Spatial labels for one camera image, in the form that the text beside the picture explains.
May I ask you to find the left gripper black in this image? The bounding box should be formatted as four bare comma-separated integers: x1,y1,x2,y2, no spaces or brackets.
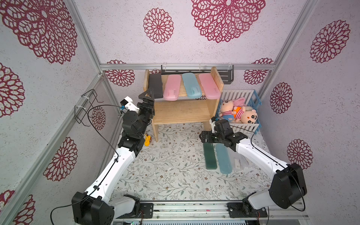
134,88,155,137

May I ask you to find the dark green pencil case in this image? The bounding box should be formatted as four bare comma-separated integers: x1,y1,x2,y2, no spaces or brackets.
203,143,217,170

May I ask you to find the teal pencil case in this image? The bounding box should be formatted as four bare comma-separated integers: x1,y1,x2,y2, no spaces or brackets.
215,143,233,174

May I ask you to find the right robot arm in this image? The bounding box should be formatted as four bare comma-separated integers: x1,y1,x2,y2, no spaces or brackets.
199,120,307,214

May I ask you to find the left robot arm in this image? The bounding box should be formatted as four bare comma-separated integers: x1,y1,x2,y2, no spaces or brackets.
72,88,155,225

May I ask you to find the dark grey pencil case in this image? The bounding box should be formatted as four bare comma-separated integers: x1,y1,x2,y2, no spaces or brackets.
148,74,163,99

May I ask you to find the pink pencil case left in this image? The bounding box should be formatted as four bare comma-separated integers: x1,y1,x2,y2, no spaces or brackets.
163,75,182,101

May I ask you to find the pink pencil case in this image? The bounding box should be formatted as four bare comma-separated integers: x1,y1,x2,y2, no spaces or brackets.
163,75,182,101
199,73,221,100

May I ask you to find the wooden two-tier shelf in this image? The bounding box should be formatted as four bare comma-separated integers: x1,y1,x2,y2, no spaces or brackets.
143,67,224,142

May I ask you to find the pink pencil case right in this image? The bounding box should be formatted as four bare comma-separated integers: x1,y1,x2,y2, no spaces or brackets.
199,73,221,100

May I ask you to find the light blue pencil case top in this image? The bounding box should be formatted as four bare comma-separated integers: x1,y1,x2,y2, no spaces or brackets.
182,73,202,99

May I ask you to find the pink rabbit plush doll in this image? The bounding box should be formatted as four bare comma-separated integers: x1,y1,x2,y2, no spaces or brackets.
219,97,246,123

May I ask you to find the yellow and grey toy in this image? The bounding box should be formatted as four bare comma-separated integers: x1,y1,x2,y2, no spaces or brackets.
144,135,152,147

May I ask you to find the cartoon boy plush doll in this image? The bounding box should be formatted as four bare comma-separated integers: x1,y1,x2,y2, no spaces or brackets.
233,106,258,124

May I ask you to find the white and blue toy crib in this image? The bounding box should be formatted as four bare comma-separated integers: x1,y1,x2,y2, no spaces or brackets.
216,90,261,134

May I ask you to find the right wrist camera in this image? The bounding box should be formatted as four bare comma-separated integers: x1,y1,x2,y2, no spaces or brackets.
209,117,216,133

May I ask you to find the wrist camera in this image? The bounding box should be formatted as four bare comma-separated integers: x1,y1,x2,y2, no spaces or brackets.
121,96,139,113
209,117,216,133

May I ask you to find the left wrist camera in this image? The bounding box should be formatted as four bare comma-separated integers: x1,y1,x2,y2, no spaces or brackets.
121,96,139,113

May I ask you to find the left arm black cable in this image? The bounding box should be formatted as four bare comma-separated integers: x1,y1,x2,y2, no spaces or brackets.
50,104,126,225

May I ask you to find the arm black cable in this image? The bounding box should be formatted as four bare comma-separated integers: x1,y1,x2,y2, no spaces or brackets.
233,125,307,212
50,104,126,225

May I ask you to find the black wire wall rack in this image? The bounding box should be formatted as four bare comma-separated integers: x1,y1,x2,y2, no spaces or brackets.
74,89,103,127

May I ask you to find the black wall shelf bracket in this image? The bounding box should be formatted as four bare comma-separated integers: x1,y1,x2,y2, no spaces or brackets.
160,65,234,84

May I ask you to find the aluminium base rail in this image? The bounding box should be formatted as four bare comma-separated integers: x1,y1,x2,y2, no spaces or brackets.
111,201,311,225

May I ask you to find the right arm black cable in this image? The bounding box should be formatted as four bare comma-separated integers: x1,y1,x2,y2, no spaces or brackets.
233,125,307,212

